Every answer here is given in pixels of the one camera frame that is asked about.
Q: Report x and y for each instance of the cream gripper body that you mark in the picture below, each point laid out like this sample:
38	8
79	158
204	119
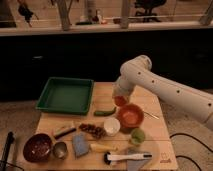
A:
118	91

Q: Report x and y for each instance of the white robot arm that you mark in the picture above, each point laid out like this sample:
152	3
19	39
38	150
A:
137	72

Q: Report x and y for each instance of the white paper cup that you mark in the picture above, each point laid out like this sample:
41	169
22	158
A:
111	126

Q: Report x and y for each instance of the small metal cup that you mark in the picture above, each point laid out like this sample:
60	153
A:
60	150

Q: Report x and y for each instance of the orange bowl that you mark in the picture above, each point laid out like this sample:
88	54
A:
130	116

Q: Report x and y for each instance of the green cucumber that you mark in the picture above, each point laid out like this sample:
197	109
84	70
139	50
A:
104	112

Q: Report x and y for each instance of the metal spoon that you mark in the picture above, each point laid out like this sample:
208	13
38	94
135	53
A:
152	115

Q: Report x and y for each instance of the green plastic tray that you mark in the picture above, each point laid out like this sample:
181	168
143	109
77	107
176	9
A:
66	95

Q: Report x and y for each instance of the yellow banana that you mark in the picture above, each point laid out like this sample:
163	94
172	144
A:
102	148

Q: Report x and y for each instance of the blue sponge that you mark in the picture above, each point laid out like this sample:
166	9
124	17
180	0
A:
80	145

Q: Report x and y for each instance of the white dish brush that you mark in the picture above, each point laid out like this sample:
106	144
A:
108	157

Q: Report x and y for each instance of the grey cloth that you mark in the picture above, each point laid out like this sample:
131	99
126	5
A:
136	165

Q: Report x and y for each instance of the black office chair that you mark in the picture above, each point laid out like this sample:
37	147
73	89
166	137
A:
148	6

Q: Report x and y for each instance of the dark brown bowl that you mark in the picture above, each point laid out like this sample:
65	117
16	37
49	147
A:
37	148

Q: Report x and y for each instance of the black stand pole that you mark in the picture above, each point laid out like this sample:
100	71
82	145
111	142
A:
6	150

